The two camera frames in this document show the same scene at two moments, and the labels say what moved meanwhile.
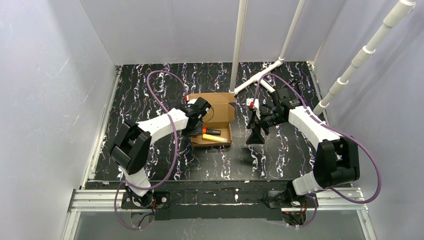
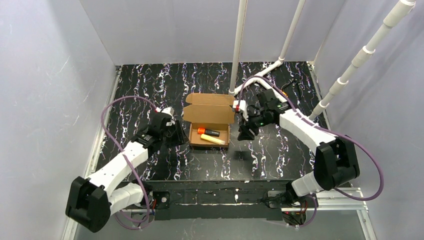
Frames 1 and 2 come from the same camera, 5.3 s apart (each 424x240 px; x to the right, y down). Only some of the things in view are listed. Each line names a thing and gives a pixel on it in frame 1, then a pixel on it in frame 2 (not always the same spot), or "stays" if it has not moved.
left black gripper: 195,129 to 177,131
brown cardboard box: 218,117 stays
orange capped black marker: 211,131 stays
